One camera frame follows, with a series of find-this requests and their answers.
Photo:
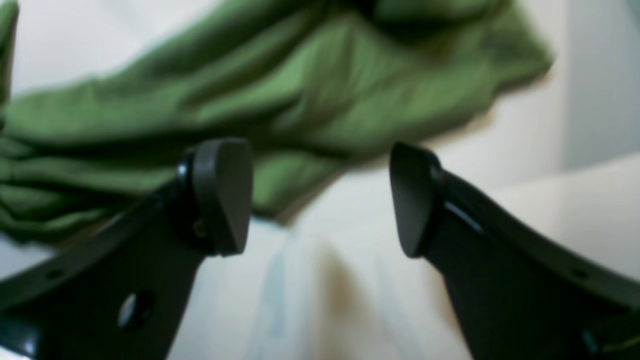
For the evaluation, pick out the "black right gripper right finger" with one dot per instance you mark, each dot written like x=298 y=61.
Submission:
x=516 y=294

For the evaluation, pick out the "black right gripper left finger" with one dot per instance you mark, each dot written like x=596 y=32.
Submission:
x=122 y=293

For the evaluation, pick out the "green t-shirt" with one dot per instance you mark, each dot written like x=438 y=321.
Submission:
x=314 y=85

